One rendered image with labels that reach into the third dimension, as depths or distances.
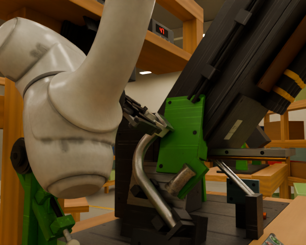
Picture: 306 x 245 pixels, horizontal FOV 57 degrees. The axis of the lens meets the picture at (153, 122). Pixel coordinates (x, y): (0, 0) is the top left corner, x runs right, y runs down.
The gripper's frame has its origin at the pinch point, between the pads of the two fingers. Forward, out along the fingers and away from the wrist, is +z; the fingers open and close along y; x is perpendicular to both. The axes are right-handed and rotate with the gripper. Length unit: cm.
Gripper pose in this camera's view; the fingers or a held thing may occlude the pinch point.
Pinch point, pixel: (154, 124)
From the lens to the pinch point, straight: 73.1
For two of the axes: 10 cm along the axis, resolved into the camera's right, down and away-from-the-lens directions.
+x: -6.8, 7.0, 2.0
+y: -4.8, -6.4, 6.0
